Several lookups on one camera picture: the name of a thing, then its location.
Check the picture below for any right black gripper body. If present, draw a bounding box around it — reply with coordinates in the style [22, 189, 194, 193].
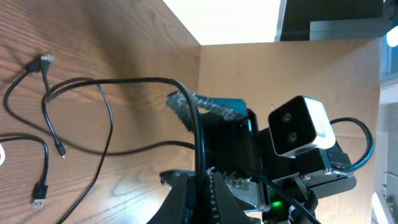
[203, 109, 269, 212]

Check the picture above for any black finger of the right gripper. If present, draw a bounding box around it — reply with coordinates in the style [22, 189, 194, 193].
[165, 91, 248, 131]

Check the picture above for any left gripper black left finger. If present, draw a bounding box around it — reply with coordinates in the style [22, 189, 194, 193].
[147, 170, 195, 224]

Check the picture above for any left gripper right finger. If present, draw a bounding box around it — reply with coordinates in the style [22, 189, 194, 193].
[208, 167, 261, 224]

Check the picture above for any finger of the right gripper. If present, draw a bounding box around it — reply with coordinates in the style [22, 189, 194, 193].
[206, 167, 264, 212]

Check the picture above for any long black usb cable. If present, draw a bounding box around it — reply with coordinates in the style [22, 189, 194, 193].
[2, 60, 197, 224]

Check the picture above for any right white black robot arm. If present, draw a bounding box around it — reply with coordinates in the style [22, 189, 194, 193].
[152, 92, 356, 223]

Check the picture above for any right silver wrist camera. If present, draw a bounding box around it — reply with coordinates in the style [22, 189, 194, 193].
[268, 95, 336, 157]

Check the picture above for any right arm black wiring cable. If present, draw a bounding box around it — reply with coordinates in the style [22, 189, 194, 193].
[329, 116, 374, 174]

